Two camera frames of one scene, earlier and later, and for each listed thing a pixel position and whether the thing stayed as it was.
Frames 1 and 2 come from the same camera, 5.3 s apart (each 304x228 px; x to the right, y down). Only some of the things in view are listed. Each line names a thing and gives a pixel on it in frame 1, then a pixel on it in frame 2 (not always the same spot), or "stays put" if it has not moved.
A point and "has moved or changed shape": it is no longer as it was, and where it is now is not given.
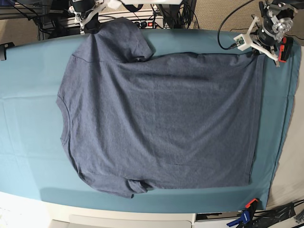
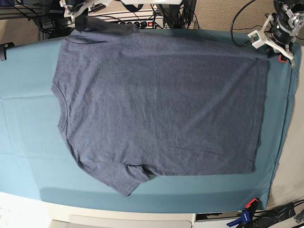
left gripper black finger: [93, 26] → [80, 21]
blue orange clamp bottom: [247, 214] stays put
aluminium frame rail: [20, 12] stays put
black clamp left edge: [3, 50] stays put
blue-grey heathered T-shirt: [134, 123] has moved or changed shape
